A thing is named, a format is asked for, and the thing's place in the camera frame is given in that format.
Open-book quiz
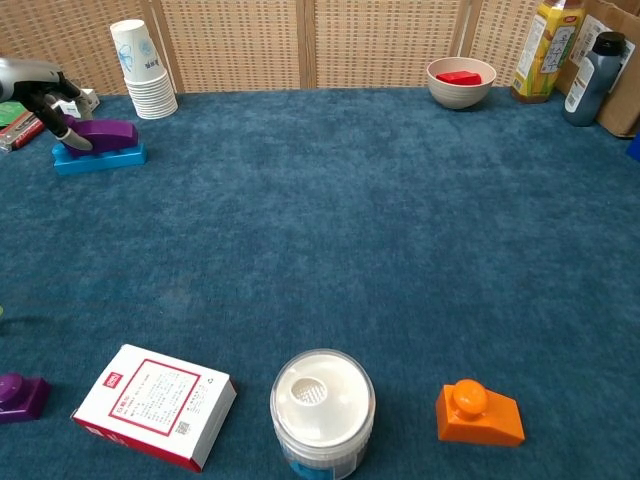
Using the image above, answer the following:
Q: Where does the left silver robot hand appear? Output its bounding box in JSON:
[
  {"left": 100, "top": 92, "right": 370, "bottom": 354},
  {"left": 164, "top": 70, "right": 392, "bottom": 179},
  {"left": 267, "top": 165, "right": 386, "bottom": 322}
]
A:
[{"left": 0, "top": 57, "right": 95, "bottom": 152}]

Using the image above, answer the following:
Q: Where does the red block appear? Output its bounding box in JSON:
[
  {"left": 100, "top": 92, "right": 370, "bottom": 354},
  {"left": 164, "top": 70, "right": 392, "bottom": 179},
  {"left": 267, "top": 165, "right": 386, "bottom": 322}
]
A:
[{"left": 435, "top": 70, "right": 483, "bottom": 86}]

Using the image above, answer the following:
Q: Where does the orange lego brick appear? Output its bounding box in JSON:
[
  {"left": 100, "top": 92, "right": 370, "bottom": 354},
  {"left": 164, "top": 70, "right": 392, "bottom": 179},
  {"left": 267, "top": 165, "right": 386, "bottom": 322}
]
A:
[{"left": 435, "top": 378, "right": 526, "bottom": 447}]

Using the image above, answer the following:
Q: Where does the green sachet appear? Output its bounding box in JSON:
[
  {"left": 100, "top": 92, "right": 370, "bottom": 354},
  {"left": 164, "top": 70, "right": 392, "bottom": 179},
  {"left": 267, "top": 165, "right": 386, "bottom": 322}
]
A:
[{"left": 0, "top": 99, "right": 26, "bottom": 129}]

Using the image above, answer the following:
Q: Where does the red utility knife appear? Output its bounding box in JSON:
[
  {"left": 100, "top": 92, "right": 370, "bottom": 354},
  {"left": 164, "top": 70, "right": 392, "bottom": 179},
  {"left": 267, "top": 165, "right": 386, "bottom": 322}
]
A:
[{"left": 0, "top": 110, "right": 46, "bottom": 154}]

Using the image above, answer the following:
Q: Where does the light blue lego brick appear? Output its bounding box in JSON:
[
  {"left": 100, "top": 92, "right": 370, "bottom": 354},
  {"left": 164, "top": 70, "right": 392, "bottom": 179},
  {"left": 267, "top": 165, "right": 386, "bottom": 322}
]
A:
[{"left": 52, "top": 143, "right": 149, "bottom": 176}]

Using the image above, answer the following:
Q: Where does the bamboo folding screen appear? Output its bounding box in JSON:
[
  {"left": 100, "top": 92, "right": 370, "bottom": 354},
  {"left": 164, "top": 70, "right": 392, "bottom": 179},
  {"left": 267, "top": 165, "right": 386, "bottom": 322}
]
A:
[{"left": 0, "top": 0, "right": 551, "bottom": 97}]

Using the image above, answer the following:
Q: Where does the small purple lego brick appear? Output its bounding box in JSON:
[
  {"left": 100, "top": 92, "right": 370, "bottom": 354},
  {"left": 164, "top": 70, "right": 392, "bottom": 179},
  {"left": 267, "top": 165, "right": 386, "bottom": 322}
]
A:
[{"left": 0, "top": 372, "right": 52, "bottom": 425}]

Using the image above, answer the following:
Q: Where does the blue carpet table cover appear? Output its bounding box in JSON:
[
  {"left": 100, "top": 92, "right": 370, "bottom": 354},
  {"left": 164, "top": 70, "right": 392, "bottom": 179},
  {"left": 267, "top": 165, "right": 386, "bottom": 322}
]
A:
[{"left": 0, "top": 85, "right": 640, "bottom": 480}]

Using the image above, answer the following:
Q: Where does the white red-framed box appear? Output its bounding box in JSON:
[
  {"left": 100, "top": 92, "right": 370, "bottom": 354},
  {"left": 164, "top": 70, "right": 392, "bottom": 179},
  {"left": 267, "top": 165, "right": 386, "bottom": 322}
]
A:
[{"left": 71, "top": 343, "right": 238, "bottom": 474}]

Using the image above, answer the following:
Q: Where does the beige bowl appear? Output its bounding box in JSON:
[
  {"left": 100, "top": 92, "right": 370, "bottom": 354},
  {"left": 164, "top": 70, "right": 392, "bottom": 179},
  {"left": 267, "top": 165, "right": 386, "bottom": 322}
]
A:
[{"left": 425, "top": 56, "right": 498, "bottom": 111}]

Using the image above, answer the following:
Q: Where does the white round lid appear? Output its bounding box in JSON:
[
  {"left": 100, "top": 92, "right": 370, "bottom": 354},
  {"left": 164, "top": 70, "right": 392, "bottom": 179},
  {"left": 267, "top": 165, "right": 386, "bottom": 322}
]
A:
[{"left": 269, "top": 348, "right": 377, "bottom": 480}]

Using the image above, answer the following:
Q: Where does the yellow tea bottle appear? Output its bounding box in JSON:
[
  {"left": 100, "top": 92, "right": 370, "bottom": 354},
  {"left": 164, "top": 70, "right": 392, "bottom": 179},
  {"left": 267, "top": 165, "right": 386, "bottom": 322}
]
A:
[{"left": 510, "top": 0, "right": 586, "bottom": 104}]

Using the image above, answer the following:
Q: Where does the dark grey bottle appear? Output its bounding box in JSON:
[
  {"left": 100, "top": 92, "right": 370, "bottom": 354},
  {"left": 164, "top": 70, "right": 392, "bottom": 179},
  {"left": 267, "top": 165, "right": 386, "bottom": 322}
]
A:
[{"left": 561, "top": 31, "right": 629, "bottom": 127}]

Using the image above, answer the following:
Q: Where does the brown cardboard box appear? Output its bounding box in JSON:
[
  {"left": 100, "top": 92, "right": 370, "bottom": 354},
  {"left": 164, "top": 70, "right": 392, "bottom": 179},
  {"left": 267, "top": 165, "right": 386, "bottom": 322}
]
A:
[{"left": 554, "top": 0, "right": 640, "bottom": 139}]

